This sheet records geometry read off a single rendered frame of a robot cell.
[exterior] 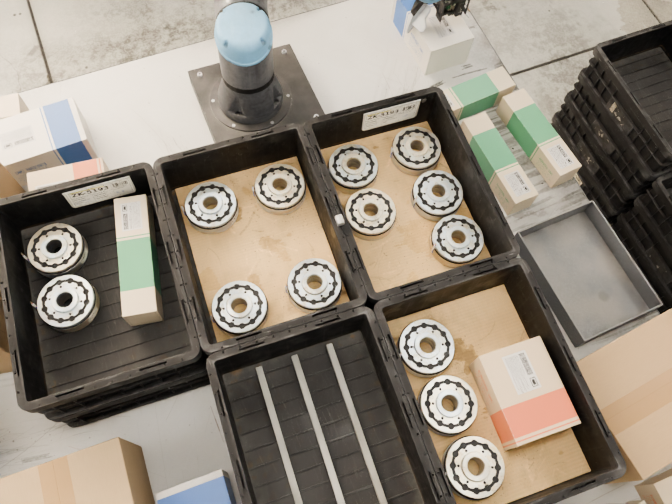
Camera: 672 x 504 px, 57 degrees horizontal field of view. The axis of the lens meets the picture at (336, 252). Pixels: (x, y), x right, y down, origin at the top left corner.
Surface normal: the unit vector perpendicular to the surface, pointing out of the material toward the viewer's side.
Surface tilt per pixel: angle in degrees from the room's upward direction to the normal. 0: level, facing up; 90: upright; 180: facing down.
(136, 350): 0
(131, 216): 0
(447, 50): 90
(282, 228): 0
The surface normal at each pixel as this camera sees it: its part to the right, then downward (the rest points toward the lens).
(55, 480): 0.04, -0.39
